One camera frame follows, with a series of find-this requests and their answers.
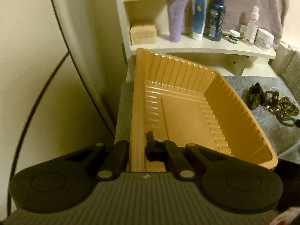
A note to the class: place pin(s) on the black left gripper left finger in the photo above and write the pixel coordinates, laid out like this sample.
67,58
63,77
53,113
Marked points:
113,161

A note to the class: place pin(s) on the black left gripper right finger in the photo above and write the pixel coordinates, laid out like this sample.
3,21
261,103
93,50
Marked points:
171,156

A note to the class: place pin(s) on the orange plastic tray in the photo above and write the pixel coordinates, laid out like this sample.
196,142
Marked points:
185,102

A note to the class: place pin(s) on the black wrist watch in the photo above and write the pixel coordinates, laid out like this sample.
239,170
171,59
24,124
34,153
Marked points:
256,97

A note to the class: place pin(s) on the white corner shelf unit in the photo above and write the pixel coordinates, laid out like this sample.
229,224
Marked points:
227,58

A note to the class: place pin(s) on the small cardboard box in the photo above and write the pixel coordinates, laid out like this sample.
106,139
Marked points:
143,33

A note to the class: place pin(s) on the small green white jar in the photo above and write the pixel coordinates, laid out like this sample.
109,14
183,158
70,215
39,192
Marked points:
233,36

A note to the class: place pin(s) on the lilac tube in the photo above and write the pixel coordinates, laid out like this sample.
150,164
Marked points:
175,10

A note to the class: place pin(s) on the dark blue spray bottle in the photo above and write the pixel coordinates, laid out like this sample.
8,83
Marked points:
216,20

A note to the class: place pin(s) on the grey checked pillow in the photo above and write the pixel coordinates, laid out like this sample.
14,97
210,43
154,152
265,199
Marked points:
292,74

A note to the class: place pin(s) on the large white jar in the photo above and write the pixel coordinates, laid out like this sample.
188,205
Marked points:
264,39

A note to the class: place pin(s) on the clear spray bottle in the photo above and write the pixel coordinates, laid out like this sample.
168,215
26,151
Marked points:
252,26

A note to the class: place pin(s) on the blue white tube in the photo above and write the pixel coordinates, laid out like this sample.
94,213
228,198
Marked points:
199,19

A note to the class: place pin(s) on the mauve towel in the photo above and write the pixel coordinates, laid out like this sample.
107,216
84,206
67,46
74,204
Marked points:
272,14

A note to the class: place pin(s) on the white oval mirror frame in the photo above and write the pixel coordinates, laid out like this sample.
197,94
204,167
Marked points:
77,28

